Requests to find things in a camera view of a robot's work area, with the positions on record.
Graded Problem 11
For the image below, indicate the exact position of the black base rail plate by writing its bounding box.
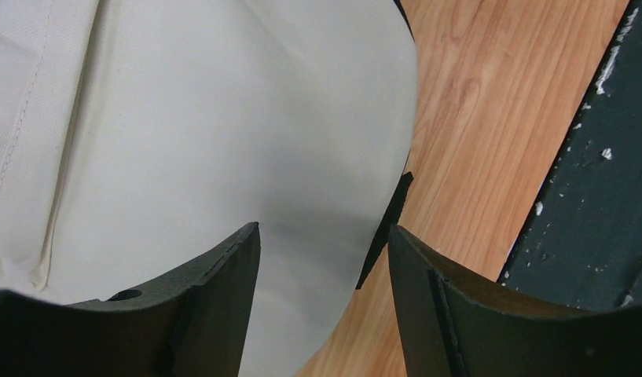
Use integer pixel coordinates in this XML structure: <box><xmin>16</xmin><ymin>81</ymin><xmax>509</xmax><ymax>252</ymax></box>
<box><xmin>498</xmin><ymin>1</ymin><xmax>642</xmax><ymax>311</ymax></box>

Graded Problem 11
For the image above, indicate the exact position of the cream canvas backpack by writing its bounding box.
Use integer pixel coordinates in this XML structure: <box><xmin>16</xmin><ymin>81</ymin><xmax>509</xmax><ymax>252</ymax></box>
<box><xmin>0</xmin><ymin>1</ymin><xmax>417</xmax><ymax>376</ymax></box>

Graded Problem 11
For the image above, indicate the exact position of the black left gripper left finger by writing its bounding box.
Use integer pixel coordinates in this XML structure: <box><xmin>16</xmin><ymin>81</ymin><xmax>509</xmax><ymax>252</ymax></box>
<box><xmin>0</xmin><ymin>222</ymin><xmax>261</xmax><ymax>376</ymax></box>

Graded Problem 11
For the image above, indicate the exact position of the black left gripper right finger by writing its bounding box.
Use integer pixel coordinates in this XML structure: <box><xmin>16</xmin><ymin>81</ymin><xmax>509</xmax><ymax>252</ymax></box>
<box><xmin>388</xmin><ymin>225</ymin><xmax>642</xmax><ymax>376</ymax></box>

